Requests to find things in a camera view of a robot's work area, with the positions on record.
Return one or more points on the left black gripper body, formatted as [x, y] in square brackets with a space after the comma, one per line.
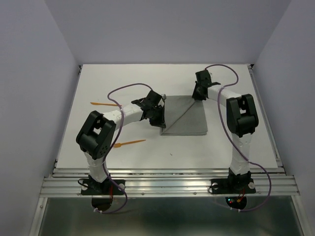
[153, 108]

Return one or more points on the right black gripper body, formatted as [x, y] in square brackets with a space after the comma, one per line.
[196, 94]

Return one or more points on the grey cloth napkin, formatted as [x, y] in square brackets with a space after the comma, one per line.
[184, 116]

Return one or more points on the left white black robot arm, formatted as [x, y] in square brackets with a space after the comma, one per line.
[96, 136]

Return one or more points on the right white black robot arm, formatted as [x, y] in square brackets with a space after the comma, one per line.
[239, 119]

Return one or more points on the orange plastic fork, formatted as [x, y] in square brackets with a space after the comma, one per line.
[118, 145]

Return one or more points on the orange plastic knife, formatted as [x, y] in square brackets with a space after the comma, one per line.
[104, 104]

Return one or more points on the aluminium rail frame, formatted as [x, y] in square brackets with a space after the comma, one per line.
[173, 202]

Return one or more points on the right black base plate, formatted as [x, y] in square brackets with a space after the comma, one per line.
[221, 186]

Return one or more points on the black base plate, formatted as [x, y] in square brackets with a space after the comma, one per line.
[221, 186]
[90, 187]

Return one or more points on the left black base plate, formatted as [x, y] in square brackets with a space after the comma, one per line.
[90, 187]

